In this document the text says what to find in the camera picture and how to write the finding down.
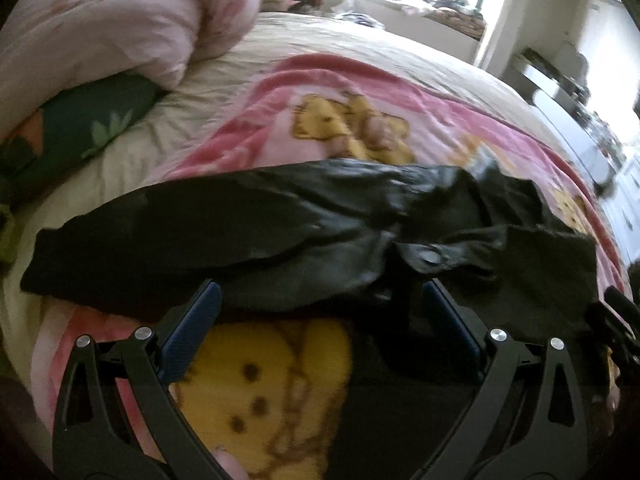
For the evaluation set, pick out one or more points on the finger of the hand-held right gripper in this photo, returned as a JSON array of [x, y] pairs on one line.
[[622, 330]]

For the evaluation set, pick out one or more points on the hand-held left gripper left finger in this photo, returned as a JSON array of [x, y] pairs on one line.
[[192, 330]]

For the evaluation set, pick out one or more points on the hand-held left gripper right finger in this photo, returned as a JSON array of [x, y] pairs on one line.
[[450, 320]]

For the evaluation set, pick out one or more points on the black leather jacket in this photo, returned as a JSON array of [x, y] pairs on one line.
[[250, 230]]

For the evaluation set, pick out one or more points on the green floral pillow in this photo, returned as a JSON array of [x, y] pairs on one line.
[[85, 130]]

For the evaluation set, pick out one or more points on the white cabinet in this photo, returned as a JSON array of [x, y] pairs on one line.
[[565, 105]]

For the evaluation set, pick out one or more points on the pink printed blanket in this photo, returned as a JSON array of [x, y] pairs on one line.
[[280, 110]]

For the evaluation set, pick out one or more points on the clutter on windowsill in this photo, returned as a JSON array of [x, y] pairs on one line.
[[450, 12]]

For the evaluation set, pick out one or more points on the pink floral quilt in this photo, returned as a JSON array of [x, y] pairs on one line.
[[110, 25]]

